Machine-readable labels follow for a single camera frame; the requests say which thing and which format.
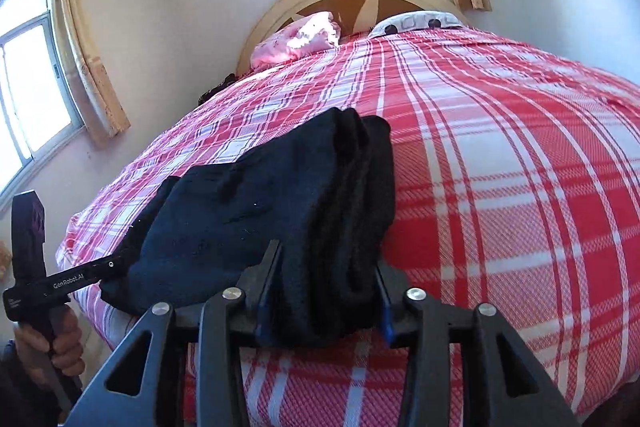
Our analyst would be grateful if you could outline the black pants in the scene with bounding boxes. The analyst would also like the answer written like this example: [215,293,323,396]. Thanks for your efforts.
[100,108,395,349]

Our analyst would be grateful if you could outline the side window curtain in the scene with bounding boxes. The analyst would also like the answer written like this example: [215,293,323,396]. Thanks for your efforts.
[50,0,130,146]

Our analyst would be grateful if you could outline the red plaid bed sheet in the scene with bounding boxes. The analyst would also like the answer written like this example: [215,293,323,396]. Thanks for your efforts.
[55,28,639,418]

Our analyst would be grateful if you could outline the side window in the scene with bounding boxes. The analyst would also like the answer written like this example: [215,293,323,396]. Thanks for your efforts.
[1,0,84,205]

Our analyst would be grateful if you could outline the person's left hand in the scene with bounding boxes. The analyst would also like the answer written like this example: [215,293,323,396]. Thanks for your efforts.
[13,306,86,389]

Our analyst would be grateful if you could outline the black item beside bed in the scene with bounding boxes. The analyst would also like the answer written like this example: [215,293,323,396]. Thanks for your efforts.
[198,74,238,106]

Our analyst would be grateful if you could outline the white black-dotted pillow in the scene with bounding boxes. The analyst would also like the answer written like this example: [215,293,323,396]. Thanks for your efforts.
[368,11,465,38]

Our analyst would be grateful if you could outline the cream wooden headboard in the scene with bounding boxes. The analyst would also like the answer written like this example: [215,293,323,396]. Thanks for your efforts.
[235,0,469,77]

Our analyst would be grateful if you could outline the pink floral pillow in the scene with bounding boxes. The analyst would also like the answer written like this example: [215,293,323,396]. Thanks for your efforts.
[250,11,342,72]

